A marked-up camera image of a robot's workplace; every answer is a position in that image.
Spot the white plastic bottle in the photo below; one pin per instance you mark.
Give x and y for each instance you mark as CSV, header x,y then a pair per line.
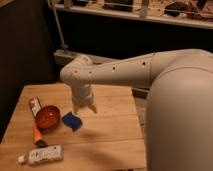
x,y
42,155

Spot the orange marker with black cap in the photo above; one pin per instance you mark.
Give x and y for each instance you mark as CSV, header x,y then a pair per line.
x,y
37,137

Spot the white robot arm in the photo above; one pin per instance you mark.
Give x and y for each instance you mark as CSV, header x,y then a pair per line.
x,y
179,107

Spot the red bowl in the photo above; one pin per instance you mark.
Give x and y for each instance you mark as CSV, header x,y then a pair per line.
x,y
47,117

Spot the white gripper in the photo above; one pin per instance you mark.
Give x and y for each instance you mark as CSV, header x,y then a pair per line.
x,y
82,96

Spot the red and white packet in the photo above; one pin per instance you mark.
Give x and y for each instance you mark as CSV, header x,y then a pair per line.
x,y
35,105

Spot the wooden shelf ledge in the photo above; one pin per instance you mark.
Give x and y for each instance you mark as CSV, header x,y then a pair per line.
x,y
188,13

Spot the metal pole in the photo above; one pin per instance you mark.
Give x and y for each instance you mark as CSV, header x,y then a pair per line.
x,y
64,46

